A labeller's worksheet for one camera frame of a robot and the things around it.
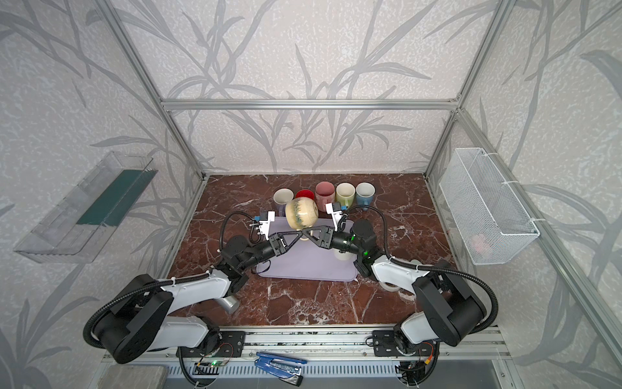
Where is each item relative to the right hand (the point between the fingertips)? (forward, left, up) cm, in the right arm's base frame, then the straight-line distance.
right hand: (305, 227), depth 75 cm
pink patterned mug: (+25, -6, -14) cm, 29 cm away
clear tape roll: (-11, -28, -22) cm, 38 cm away
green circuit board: (-33, +26, -22) cm, 48 cm away
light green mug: (+26, -15, -15) cm, 33 cm away
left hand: (-2, 0, 0) cm, 2 cm away
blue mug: (+25, -23, -14) cm, 37 cm away
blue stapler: (-35, +5, -20) cm, 40 cm away
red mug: (+26, +2, -14) cm, 30 cm away
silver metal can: (-17, +25, -19) cm, 36 cm away
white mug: (0, -14, -22) cm, 26 cm away
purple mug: (+27, +13, -18) cm, 35 cm away
